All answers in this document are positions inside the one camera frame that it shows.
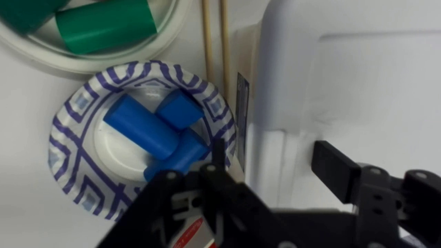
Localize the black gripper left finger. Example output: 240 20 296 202
95 169 259 248

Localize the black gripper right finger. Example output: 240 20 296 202
312 140 441 243

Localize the white lunchbox lid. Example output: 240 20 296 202
243 0 441 212

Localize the blue block small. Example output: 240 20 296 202
156 90 204 129

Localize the blue patterned paper plate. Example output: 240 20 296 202
48 60 237 220

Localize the blue cylinder block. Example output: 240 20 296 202
104 95 179 158

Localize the wooden chopstick left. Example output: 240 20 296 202
200 0 214 81

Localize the wooden chopstick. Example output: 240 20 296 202
219 0 230 99
200 0 214 81

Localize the wooden chopstick right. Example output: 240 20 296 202
219 0 230 99

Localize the white plate with green blocks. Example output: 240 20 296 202
0 0 194 74

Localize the green cylinder block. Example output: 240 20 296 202
55 0 157 53

